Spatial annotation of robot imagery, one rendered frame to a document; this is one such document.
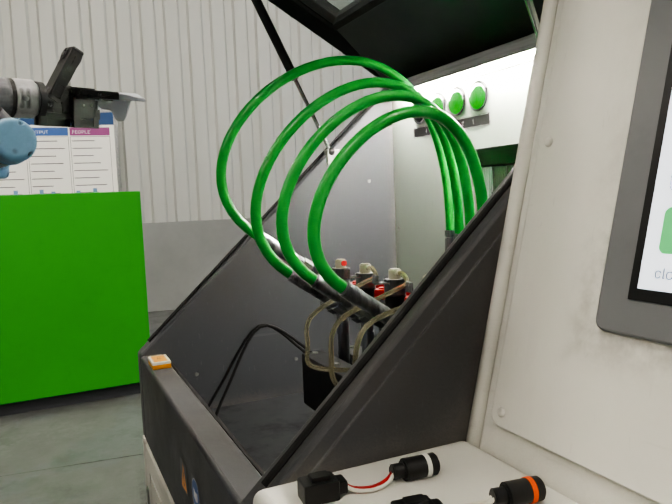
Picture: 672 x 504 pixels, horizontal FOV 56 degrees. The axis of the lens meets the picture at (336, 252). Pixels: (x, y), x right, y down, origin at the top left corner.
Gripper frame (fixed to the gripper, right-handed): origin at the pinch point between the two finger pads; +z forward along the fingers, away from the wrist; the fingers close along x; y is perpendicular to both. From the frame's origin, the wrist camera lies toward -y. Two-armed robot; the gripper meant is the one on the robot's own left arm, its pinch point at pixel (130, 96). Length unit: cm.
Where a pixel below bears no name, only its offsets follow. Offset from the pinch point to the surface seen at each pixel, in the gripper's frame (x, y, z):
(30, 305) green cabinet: -245, 115, 57
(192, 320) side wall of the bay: 36, 41, -5
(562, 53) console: 104, -3, -8
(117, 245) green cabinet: -234, 81, 106
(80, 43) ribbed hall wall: -559, -73, 218
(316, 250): 86, 17, -22
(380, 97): 81, 1, -7
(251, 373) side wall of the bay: 41, 52, 5
